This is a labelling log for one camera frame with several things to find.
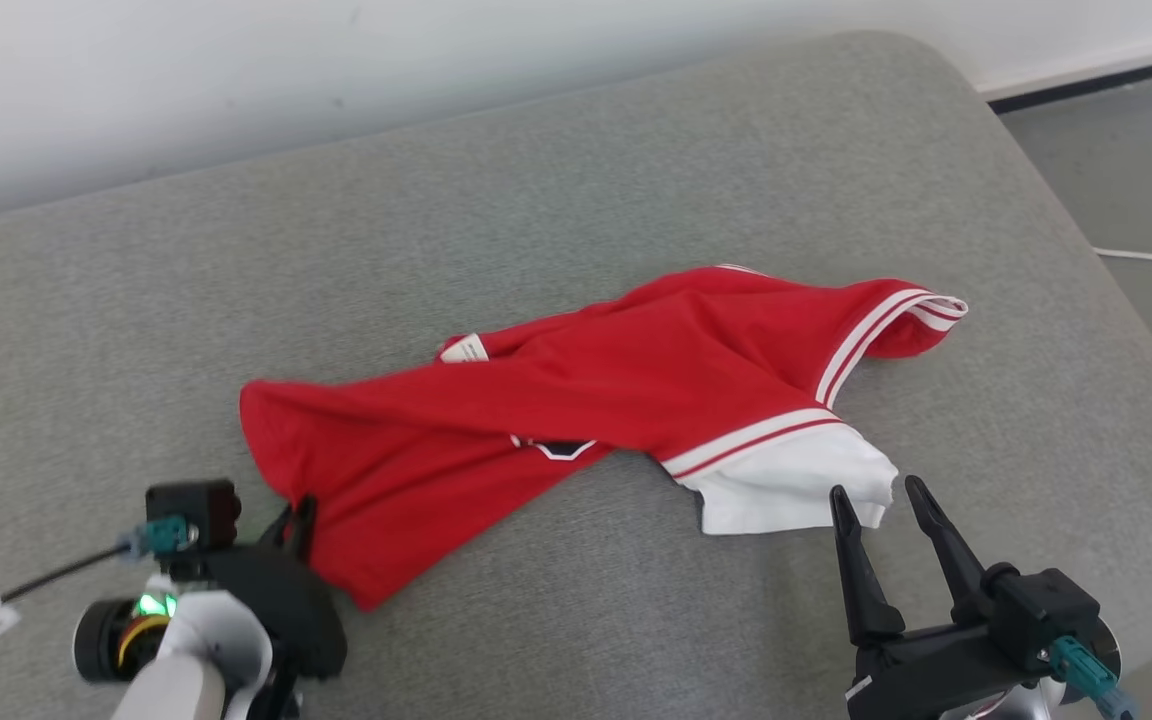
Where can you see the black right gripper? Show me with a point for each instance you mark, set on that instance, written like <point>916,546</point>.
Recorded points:
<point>926,670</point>

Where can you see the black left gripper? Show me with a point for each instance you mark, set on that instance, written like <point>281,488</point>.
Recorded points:
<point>286,610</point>

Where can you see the red white basketball jersey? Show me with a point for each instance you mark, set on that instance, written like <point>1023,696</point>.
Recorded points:
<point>536,400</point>

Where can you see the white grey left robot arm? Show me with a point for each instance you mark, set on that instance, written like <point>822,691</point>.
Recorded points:
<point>196,660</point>

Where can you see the grey fabric sofa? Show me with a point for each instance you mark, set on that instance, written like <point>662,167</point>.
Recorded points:
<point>576,180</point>

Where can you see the white baseboard with dark strip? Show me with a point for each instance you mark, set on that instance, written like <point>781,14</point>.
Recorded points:
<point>1086,80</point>

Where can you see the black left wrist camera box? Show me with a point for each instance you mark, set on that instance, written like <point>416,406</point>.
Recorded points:
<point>196,510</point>

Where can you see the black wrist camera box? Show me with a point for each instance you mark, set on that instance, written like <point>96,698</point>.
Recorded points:
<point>196,510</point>
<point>1046,620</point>

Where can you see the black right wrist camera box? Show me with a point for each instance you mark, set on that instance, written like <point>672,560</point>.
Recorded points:
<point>1046,620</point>

